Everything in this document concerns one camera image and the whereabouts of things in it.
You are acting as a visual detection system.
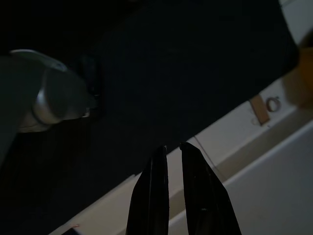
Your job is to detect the dark blue floor mat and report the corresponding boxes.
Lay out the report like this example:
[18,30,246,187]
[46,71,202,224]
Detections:
[0,0,300,235]

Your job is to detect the small metal ring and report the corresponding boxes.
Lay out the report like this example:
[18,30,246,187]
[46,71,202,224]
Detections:
[266,96,281,113]

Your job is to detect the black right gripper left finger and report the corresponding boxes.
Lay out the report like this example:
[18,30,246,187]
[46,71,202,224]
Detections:
[125,144,171,235]

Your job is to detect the brown tape piece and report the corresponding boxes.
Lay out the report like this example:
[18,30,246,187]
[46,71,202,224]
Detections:
[248,94,271,126]

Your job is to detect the light wooden table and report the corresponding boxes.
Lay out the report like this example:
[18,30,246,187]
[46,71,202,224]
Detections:
[280,34,313,110]

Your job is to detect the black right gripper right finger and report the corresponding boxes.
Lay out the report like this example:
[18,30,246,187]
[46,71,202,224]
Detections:
[179,141,242,235]

